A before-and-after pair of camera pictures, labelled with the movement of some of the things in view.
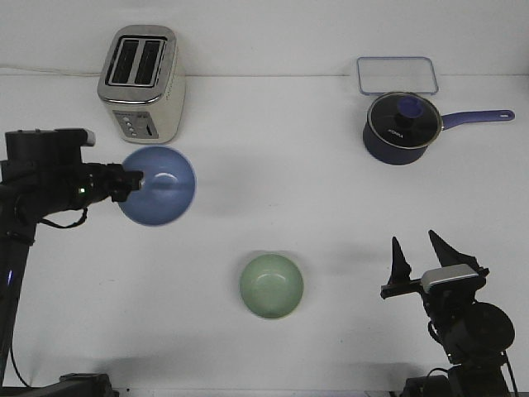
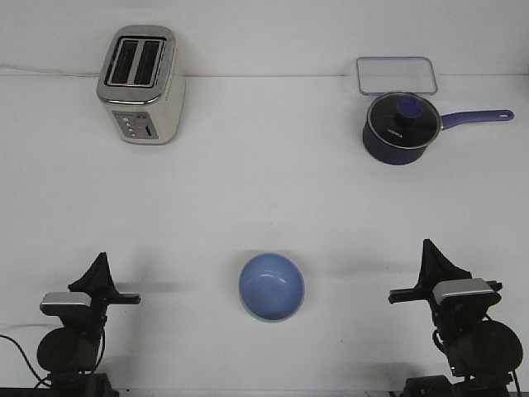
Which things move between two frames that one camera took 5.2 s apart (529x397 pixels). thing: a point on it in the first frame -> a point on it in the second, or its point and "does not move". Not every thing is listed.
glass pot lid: x=405 y=120 does not move
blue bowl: x=168 y=189 -> x=271 y=286
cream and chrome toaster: x=142 y=82 does not move
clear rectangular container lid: x=386 y=74 does not move
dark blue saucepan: x=386 y=153 does not move
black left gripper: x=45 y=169 -> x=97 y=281
